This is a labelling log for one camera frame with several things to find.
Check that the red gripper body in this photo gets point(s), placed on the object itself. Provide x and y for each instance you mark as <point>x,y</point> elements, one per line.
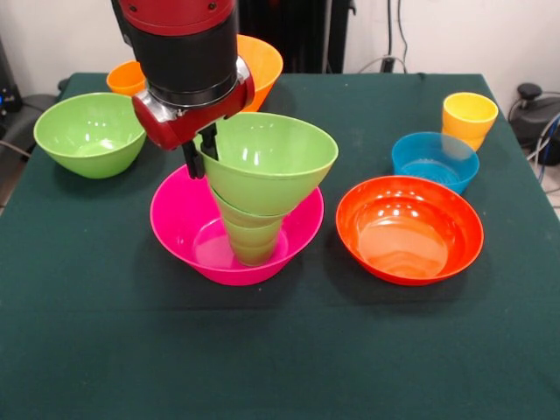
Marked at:
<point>197,124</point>

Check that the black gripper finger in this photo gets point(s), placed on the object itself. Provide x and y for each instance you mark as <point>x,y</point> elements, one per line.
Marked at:
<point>194,164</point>
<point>210,144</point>

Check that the large green plastic bowl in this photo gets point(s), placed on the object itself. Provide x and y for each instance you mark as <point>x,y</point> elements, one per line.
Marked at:
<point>87,131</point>
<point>267,175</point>

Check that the pink plastic bowl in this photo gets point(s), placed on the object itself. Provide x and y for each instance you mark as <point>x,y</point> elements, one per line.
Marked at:
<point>175,227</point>

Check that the small green plastic bowl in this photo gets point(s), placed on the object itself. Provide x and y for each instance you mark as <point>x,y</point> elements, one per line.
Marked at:
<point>236,216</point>

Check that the yellow plastic cup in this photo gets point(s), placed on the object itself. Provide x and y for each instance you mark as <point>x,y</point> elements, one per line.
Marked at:
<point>468,114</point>

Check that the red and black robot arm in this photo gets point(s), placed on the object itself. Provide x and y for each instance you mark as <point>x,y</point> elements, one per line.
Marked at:
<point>184,44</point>

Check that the black computer tower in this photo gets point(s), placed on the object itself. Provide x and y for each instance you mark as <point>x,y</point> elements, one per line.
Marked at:
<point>9,87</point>

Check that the orange plastic cup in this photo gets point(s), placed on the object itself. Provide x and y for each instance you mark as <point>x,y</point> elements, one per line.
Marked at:
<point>124,79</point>

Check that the large orange plastic bowl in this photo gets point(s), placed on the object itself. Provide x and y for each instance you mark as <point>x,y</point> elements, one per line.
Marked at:
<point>262,61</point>

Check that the dark grey floor case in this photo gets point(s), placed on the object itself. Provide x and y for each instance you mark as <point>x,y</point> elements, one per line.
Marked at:
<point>26,122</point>

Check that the dark green table cloth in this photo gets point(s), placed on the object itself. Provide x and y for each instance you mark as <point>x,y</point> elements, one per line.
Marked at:
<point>280,350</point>

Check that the red plastic bowl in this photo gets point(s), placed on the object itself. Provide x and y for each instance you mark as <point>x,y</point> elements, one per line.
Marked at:
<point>407,236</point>

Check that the blue plastic bowl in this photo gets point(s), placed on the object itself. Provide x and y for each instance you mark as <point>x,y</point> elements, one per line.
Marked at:
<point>433,172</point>

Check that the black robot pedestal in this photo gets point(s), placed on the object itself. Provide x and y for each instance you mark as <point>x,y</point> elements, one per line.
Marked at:
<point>306,26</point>

